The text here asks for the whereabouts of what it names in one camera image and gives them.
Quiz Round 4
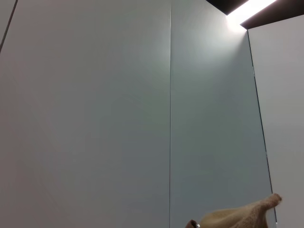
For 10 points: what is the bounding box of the khaki canvas food bag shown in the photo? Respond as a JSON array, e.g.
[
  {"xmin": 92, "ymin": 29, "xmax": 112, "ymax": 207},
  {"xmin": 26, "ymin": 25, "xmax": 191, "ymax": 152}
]
[{"xmin": 185, "ymin": 193, "xmax": 284, "ymax": 228}]

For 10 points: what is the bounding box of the bright ceiling light strip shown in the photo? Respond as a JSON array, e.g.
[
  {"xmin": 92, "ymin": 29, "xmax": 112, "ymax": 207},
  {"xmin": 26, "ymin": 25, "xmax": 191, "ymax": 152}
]
[{"xmin": 227, "ymin": 0, "xmax": 278, "ymax": 25}]

